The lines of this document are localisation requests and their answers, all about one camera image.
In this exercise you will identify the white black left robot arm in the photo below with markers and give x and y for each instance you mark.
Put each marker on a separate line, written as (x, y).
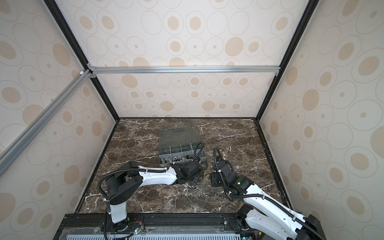
(119, 185)

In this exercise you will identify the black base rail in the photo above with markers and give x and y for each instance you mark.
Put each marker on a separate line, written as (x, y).
(157, 227)

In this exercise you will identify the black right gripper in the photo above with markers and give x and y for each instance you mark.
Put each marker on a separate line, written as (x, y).
(213, 180)

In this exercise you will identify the diagonal aluminium frame bar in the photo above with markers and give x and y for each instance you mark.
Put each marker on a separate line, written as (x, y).
(25, 138)

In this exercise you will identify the black right corner post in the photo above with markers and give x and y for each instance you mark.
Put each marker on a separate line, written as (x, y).
(299, 32)

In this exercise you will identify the black left corner post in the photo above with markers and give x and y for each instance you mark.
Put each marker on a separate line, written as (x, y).
(59, 18)

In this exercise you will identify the clear plastic organizer box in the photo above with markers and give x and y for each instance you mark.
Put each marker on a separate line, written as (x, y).
(180, 145)

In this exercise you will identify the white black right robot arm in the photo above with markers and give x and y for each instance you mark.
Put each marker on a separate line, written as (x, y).
(262, 212)

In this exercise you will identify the horizontal aluminium frame bar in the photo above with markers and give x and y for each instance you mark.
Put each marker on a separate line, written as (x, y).
(185, 70)

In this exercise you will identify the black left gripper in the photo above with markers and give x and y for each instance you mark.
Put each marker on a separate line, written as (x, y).
(197, 178)

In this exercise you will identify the black corner post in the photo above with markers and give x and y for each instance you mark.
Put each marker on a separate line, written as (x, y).
(299, 32)
(59, 18)

